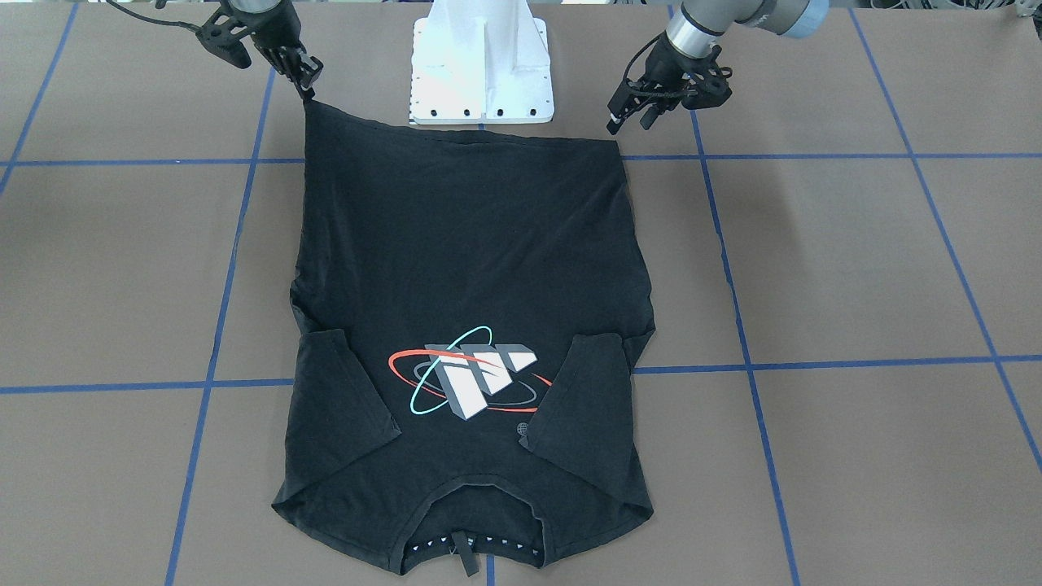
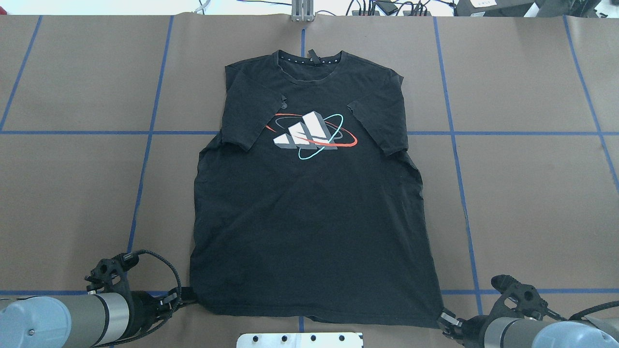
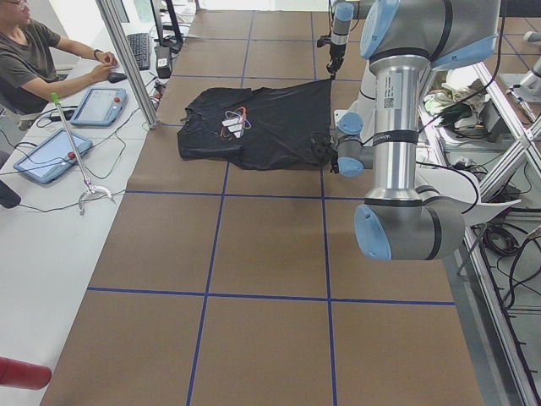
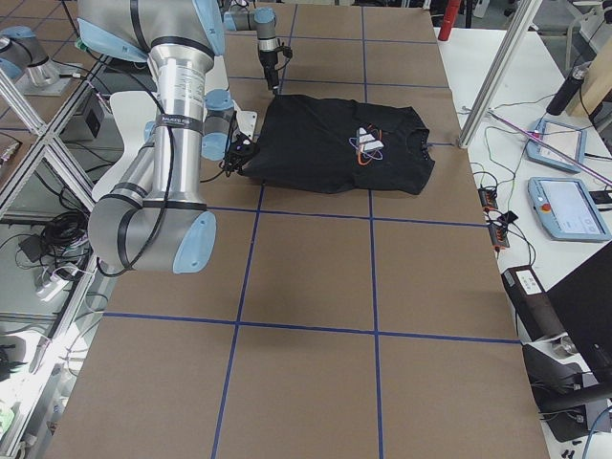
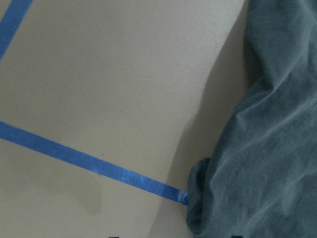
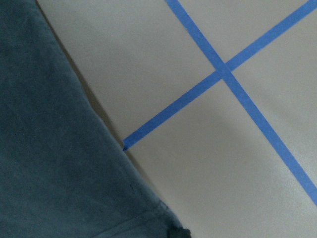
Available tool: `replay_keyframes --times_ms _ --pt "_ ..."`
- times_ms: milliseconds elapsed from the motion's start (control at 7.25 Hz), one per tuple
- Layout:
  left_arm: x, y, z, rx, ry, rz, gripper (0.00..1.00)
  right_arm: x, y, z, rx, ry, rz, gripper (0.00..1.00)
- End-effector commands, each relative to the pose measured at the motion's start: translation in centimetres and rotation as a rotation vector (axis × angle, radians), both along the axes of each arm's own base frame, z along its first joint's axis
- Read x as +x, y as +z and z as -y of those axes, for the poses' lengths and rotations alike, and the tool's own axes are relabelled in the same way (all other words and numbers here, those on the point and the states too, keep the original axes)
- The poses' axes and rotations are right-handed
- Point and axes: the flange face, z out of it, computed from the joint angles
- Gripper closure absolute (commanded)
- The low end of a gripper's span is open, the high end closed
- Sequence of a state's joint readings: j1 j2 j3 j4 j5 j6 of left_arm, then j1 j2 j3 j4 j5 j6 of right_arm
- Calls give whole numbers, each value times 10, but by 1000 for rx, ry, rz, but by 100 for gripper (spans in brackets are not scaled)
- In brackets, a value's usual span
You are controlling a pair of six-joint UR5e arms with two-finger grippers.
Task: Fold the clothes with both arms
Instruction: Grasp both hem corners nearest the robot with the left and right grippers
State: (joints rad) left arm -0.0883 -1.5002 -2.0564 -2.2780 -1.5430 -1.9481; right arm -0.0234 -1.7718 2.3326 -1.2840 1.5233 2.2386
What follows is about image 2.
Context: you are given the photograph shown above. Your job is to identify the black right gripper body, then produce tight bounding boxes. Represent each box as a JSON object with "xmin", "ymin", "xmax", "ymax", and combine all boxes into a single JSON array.
[{"xmin": 438, "ymin": 310, "xmax": 486, "ymax": 346}]

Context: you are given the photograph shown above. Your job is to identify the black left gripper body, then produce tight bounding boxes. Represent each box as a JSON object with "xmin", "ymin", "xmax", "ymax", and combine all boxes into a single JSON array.
[{"xmin": 145, "ymin": 287, "xmax": 198, "ymax": 324}]

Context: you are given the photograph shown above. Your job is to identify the black graphic t-shirt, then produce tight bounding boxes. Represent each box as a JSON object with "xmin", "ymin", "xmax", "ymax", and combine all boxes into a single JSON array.
[{"xmin": 190, "ymin": 50, "xmax": 443, "ymax": 329}]

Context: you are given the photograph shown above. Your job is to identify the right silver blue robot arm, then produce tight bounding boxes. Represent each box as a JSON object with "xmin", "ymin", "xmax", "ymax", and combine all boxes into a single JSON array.
[{"xmin": 438, "ymin": 310, "xmax": 619, "ymax": 348}]

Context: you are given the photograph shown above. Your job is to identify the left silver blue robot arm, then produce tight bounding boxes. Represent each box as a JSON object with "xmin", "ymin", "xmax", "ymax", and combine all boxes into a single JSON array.
[{"xmin": 0, "ymin": 287, "xmax": 197, "ymax": 348}]

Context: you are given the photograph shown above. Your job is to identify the silver mounting plate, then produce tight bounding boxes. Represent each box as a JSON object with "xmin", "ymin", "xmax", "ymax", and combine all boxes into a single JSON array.
[{"xmin": 236, "ymin": 331, "xmax": 365, "ymax": 348}]

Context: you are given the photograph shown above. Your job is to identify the aluminium frame post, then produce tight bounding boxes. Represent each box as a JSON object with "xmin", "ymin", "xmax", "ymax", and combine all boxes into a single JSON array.
[{"xmin": 291, "ymin": 0, "xmax": 315, "ymax": 22}]

